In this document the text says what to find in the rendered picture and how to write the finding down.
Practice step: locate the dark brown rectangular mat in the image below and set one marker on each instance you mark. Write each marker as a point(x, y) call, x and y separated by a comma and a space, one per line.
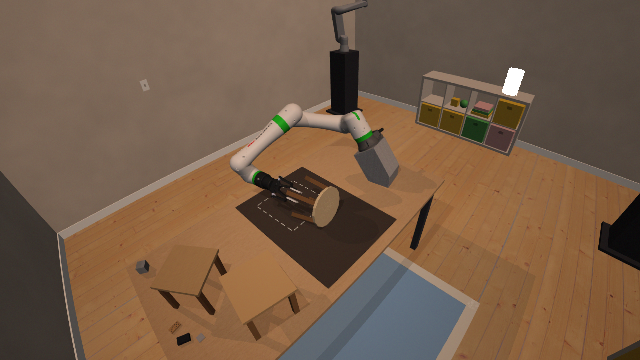
point(325, 252)

